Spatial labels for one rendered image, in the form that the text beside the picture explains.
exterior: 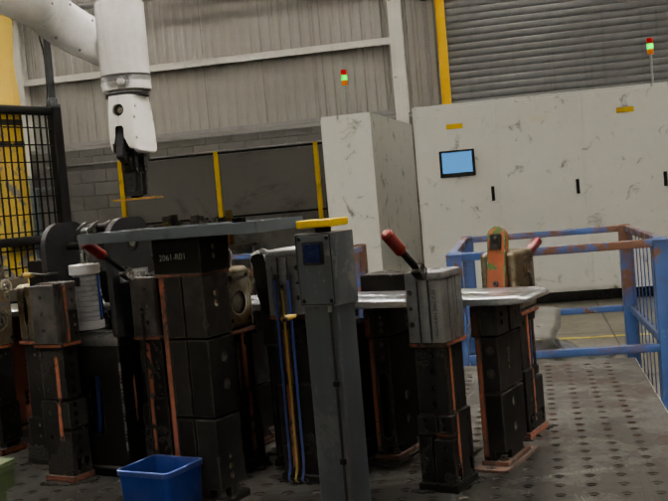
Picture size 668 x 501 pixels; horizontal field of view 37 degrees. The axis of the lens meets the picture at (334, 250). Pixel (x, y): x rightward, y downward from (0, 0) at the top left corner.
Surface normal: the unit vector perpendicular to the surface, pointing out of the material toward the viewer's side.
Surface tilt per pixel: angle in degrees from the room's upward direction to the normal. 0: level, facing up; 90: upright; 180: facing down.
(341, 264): 90
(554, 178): 90
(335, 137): 90
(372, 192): 90
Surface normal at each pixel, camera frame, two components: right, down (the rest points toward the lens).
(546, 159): -0.18, 0.07
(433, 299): -0.50, 0.09
